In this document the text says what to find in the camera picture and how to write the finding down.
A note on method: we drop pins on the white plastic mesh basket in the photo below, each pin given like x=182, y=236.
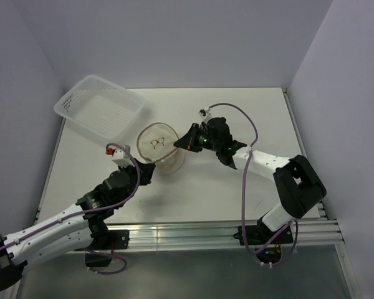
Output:
x=101, y=107

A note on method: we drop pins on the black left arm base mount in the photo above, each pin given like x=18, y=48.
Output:
x=101, y=255

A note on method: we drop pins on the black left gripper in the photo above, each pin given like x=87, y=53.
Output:
x=146, y=169

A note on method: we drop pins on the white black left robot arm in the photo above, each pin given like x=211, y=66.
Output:
x=81, y=226

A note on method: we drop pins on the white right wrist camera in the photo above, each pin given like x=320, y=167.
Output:
x=205, y=114

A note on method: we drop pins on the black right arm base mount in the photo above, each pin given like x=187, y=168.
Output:
x=257, y=236

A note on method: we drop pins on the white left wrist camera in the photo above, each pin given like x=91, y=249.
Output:
x=118, y=156

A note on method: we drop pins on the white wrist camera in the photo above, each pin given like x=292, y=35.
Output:
x=118, y=156
x=205, y=114

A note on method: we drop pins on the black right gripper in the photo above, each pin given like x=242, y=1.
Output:
x=189, y=141

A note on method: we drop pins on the round mesh laundry bag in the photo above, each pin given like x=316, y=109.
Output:
x=155, y=144

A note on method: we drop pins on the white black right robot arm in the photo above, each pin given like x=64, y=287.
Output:
x=298, y=186

